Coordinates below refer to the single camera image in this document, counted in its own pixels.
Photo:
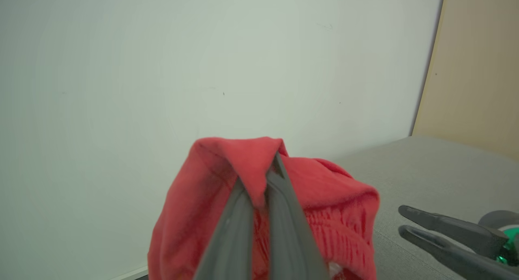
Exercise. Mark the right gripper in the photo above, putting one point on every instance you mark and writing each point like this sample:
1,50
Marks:
511,239

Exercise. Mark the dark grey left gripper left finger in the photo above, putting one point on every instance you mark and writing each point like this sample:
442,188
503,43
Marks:
233,239

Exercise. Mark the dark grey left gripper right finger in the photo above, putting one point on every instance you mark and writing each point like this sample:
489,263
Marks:
288,239

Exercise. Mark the red clothing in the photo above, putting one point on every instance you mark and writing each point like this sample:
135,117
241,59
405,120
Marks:
190,207

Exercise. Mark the grey fabric sofa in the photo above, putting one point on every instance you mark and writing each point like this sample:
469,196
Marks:
438,174

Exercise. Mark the white and black baseboard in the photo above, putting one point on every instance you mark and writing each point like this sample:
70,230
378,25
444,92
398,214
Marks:
131,274

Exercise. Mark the beige panel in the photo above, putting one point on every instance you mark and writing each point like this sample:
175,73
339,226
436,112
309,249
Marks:
478,69

